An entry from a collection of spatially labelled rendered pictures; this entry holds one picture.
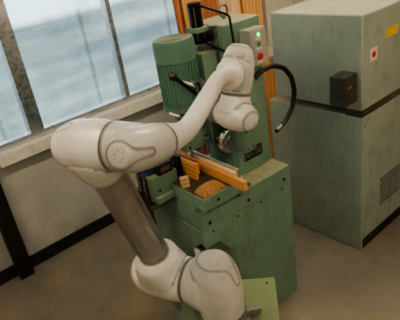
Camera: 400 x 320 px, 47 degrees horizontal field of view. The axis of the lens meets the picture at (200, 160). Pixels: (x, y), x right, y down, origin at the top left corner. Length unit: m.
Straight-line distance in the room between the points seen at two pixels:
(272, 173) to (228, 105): 0.76
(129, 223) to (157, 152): 0.33
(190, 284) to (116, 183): 0.44
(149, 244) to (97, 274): 1.73
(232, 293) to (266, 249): 0.92
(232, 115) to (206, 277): 0.53
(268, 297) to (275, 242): 0.74
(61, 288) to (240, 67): 2.08
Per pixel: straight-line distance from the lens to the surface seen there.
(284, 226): 2.45
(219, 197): 1.96
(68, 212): 3.41
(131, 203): 1.33
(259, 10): 4.01
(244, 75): 1.52
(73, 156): 1.20
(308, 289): 2.78
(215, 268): 1.47
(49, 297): 3.14
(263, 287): 1.78
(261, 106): 2.24
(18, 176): 3.17
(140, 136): 1.09
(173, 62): 1.92
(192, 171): 2.06
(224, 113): 1.58
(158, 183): 2.03
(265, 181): 2.22
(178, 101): 1.97
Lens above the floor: 1.89
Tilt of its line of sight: 26 degrees down
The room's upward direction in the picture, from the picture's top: 9 degrees counter-clockwise
